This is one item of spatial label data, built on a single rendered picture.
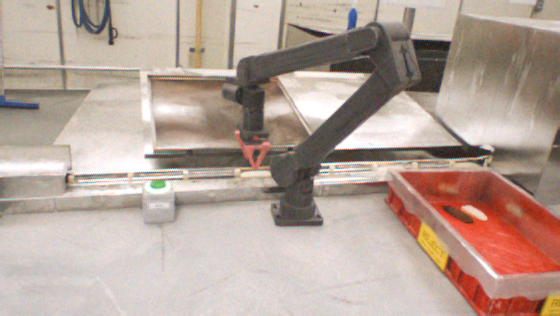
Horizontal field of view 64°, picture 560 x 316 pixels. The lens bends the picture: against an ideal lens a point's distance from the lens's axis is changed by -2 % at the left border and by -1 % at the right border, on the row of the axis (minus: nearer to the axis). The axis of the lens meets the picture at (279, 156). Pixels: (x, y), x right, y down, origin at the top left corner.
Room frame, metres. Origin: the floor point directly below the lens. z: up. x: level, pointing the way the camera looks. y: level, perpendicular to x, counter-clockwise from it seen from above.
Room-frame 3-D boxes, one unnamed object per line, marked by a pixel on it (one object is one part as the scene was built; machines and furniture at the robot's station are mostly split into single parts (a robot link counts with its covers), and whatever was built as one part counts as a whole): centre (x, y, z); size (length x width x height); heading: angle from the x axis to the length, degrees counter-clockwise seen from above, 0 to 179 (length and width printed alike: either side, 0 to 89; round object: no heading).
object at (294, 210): (0.99, -0.06, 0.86); 0.12 x 0.09 x 0.08; 103
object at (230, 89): (1.15, 0.11, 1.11); 0.11 x 0.09 x 0.12; 46
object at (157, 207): (0.93, 0.27, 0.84); 0.08 x 0.08 x 0.11; 19
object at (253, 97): (1.13, 0.08, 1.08); 0.07 x 0.06 x 0.07; 46
